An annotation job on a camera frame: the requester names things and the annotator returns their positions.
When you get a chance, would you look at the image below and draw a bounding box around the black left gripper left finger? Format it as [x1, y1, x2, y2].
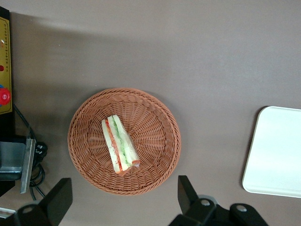
[14, 178, 73, 226]

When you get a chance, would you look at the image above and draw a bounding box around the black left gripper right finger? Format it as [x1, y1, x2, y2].
[168, 175, 269, 226]

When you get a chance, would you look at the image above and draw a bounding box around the round brown wicker basket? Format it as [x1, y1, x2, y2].
[67, 88, 182, 196]

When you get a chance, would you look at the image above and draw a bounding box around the wrapped triangle sandwich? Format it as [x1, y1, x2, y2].
[101, 114, 141, 176]

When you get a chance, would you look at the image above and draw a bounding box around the white rectangular plastic tray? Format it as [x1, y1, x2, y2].
[242, 105, 301, 198]

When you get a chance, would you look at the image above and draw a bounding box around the red emergency stop button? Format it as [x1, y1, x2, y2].
[0, 88, 11, 105]

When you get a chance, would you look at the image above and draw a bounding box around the black control box yellow panel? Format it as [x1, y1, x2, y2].
[0, 6, 16, 197]

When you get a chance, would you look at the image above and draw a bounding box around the black cable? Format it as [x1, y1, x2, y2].
[13, 103, 48, 201]

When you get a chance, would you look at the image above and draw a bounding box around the grey metal bracket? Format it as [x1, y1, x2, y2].
[0, 138, 36, 194]

